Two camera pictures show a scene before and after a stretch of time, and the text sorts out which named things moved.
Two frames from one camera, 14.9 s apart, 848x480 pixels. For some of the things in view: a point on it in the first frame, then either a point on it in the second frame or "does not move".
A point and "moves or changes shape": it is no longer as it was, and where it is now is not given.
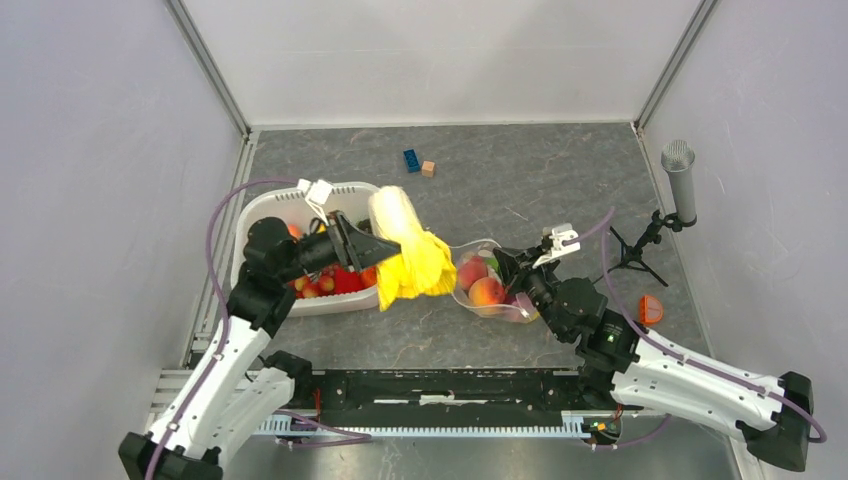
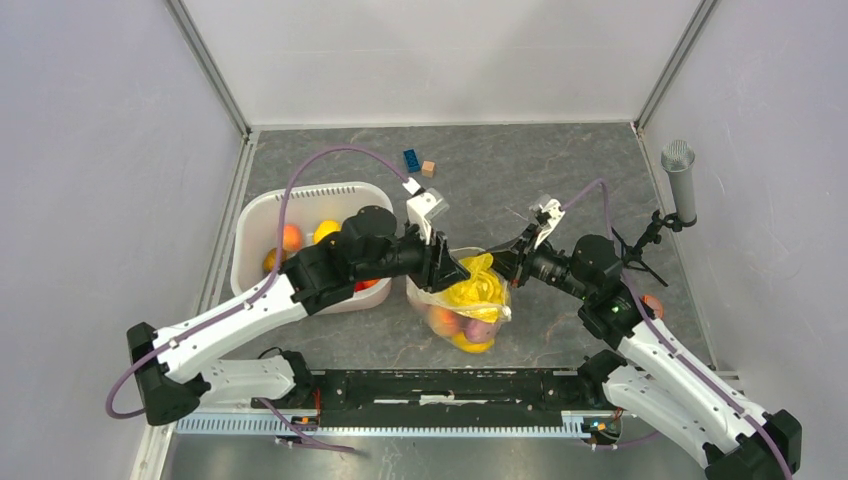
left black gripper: (355, 248) -> (439, 269)
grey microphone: (678, 158) does not move
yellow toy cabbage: (423, 266) moves or changes shape
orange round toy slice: (650, 309) does not move
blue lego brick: (411, 160) does not move
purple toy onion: (521, 300) -> (479, 331)
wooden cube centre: (427, 169) does not move
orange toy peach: (486, 291) -> (443, 321)
